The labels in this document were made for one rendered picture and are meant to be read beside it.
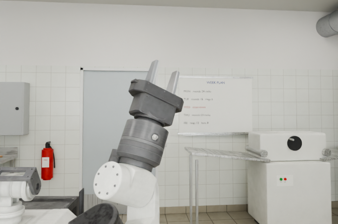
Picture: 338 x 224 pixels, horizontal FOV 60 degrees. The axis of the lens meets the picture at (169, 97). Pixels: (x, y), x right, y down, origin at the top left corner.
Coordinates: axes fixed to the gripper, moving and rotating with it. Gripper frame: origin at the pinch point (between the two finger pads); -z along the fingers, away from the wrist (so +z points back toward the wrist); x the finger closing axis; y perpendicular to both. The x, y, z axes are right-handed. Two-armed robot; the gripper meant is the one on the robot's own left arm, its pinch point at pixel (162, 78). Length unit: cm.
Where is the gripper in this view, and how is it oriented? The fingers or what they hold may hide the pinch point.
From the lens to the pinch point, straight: 63.1
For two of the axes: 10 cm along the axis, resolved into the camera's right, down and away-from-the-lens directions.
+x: -8.1, -4.0, -4.3
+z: -2.6, 9.0, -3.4
